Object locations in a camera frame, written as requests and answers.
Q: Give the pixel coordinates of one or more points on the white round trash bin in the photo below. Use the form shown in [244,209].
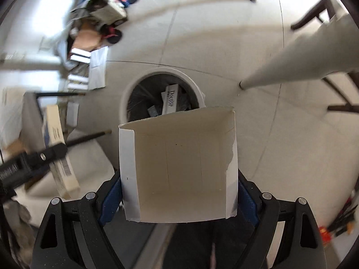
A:
[193,84]

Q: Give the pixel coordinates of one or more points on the thin black rod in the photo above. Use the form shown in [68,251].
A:
[89,137]

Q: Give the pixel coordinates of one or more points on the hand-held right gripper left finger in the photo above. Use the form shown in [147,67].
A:
[110,199]

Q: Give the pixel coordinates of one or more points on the flat cardboard box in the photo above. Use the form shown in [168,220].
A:
[60,157]

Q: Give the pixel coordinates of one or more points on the long white toothpaste box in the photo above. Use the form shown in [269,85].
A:
[171,99]

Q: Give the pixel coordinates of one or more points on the large white paper sheet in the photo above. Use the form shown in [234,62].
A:
[98,67]

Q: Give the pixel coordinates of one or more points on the red tool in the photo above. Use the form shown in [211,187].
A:
[325,234]

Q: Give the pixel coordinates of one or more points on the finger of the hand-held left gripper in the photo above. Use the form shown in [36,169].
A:
[53,152]

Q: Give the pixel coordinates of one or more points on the brown cardboard piece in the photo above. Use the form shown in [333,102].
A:
[87,37]

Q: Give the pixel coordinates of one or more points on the small white green carton box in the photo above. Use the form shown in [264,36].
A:
[182,168]

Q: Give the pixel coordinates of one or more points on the black metal frame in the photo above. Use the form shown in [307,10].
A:
[56,94]

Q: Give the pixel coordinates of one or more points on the white table leg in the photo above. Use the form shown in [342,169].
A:
[294,64]

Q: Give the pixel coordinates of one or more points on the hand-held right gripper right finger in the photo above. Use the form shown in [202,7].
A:
[246,201]

